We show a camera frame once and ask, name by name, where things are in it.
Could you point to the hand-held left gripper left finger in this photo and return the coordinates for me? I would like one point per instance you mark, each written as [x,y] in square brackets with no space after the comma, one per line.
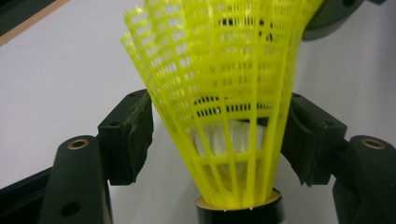
[124,140]

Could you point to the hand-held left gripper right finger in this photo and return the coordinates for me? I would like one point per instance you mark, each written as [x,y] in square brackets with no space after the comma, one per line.
[311,140]

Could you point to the yellow shuttlecock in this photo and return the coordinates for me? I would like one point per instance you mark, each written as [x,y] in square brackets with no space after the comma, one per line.
[218,137]
[229,186]

